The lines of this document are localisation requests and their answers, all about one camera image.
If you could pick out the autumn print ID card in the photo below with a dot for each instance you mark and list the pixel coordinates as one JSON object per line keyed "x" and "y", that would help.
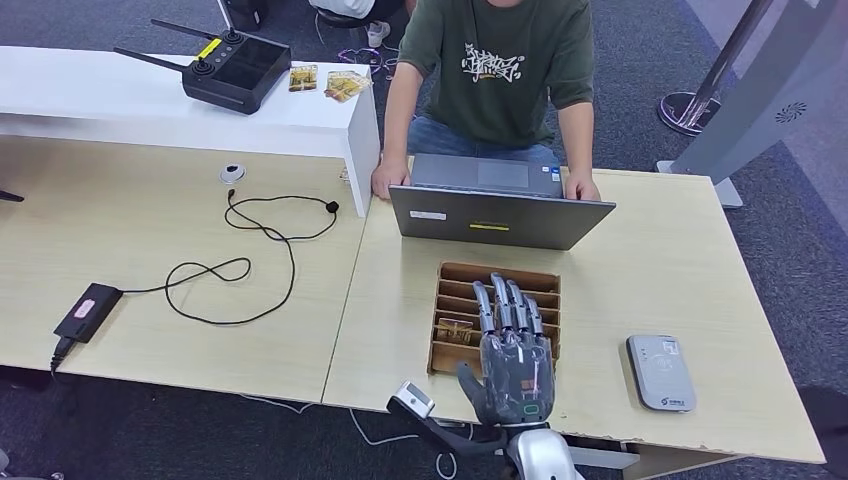
{"x": 358, "y": 86}

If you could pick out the grey kiosk stand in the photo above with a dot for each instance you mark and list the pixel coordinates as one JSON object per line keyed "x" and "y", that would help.
{"x": 762, "y": 99}

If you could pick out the black remote controller with antennas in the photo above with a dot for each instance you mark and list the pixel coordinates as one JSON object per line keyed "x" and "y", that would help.
{"x": 238, "y": 73}

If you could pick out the black bag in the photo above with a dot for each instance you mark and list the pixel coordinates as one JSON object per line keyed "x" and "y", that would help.
{"x": 245, "y": 12}

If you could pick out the white raised shelf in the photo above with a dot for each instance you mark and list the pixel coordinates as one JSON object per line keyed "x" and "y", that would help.
{"x": 99, "y": 99}

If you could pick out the chrome stanchion post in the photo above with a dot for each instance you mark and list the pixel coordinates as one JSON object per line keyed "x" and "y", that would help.
{"x": 689, "y": 109}

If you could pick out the person's right forearm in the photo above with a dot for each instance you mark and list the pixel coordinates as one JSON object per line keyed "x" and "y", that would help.
{"x": 401, "y": 119}

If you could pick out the person's left hand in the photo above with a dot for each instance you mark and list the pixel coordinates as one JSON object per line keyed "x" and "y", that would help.
{"x": 583, "y": 187}

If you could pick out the person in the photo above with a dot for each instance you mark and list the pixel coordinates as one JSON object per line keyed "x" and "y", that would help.
{"x": 497, "y": 99}
{"x": 344, "y": 6}

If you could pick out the black power adapter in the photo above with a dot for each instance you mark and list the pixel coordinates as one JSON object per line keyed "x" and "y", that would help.
{"x": 86, "y": 311}

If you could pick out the autumn print room key card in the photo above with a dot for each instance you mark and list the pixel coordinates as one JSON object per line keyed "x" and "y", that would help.
{"x": 454, "y": 330}

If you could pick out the person's left forearm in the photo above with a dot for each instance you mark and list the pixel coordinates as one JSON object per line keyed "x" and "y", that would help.
{"x": 576, "y": 136}

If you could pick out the white desk foot bar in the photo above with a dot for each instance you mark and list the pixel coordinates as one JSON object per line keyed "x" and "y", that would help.
{"x": 603, "y": 457}

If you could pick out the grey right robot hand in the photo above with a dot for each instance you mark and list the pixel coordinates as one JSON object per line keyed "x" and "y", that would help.
{"x": 517, "y": 378}

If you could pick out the wooden card organizer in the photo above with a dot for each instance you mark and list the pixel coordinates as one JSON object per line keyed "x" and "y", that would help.
{"x": 457, "y": 278}

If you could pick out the black rod tip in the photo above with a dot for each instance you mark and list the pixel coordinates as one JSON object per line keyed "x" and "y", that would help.
{"x": 10, "y": 196}

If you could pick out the grey laptop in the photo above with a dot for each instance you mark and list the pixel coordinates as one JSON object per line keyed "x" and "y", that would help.
{"x": 497, "y": 222}

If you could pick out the person's right hand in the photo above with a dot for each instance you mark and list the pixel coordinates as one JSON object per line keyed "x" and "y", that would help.
{"x": 391, "y": 179}

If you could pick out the grey card reader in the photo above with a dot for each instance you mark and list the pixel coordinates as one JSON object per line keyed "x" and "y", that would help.
{"x": 659, "y": 374}

